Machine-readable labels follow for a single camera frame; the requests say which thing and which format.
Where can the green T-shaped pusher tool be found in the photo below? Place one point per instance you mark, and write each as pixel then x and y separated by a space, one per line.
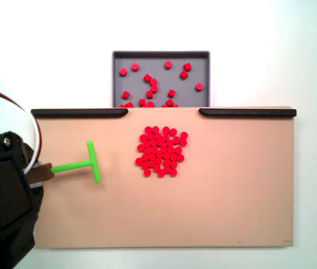
pixel 92 159

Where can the red granule pile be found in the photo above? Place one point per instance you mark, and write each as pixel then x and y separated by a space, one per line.
pixel 161 151

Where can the grey shallow tray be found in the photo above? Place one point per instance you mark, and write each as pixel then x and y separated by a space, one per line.
pixel 161 75

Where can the beige flat board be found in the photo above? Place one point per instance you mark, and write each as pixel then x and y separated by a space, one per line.
pixel 231 182

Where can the black edge rail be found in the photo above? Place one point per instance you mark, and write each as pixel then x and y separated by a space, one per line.
pixel 79 113
pixel 248 113

